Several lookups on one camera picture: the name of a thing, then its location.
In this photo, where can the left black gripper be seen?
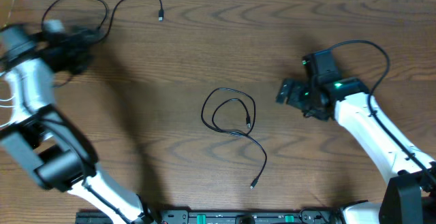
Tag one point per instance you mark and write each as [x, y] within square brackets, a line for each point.
[76, 39]

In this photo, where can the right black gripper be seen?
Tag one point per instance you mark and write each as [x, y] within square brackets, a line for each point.
[294, 99]

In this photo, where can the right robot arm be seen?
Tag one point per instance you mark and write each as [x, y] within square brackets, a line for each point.
[408, 172]

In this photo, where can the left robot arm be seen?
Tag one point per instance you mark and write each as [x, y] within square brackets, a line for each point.
[52, 150]

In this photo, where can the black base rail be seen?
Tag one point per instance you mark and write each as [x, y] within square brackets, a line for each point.
[306, 215]

